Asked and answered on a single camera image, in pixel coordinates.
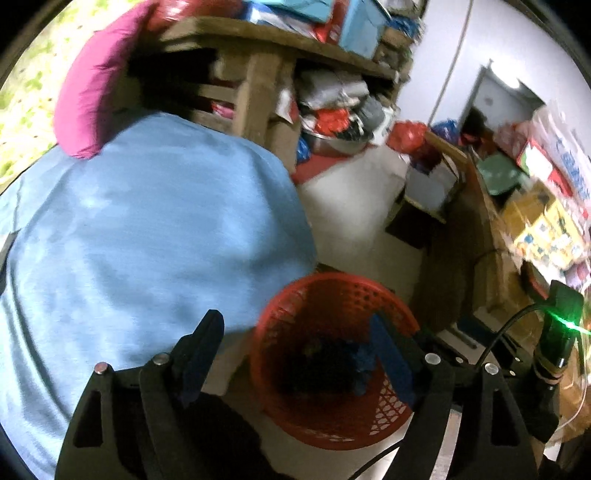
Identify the blue bed sheet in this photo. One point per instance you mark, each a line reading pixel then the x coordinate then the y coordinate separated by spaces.
pixel 138 240

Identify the green floral quilt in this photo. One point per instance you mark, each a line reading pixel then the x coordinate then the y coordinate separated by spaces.
pixel 27 92

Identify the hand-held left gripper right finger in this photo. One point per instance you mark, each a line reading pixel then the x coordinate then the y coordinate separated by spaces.
pixel 391 357

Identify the yellow printed carton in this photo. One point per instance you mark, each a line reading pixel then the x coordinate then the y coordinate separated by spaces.
pixel 549 230

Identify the pile of bags under table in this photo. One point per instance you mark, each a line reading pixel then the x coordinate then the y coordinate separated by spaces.
pixel 341 101

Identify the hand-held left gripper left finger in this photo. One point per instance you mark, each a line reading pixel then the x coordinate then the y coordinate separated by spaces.
pixel 202 353

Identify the flat light blue box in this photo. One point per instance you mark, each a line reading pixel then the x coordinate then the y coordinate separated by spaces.
pixel 291 9

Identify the magenta pillow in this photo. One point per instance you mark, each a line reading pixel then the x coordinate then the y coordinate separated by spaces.
pixel 101 83

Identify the blue plastic bag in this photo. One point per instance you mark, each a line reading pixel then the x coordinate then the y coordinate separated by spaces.
pixel 444 129

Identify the white wall pipe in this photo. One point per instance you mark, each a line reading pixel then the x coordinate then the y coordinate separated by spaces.
pixel 455 55

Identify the doorway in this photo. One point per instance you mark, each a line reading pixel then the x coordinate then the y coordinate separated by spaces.
pixel 508 101

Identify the wooden cabinet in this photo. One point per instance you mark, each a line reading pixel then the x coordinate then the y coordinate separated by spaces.
pixel 466 249

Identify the red plastic mesh basket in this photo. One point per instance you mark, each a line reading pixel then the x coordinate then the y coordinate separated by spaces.
pixel 323 415

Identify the green plate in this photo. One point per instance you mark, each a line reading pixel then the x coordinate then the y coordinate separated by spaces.
pixel 501 175

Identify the wooden table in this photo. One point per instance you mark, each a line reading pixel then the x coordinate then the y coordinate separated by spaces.
pixel 258 87

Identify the red plastic bag on table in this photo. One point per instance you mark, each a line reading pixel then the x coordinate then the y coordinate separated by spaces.
pixel 194 9

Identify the red and white box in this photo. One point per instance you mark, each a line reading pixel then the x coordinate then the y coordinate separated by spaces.
pixel 547 166

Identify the white ceiling light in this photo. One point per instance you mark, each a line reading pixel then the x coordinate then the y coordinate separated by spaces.
pixel 505 74

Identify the metal basin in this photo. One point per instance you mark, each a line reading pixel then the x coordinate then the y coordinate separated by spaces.
pixel 332 141

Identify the tall light blue box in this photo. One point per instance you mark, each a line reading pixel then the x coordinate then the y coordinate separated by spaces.
pixel 362 27

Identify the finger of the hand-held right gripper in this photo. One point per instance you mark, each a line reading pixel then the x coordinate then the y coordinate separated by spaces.
pixel 445 344

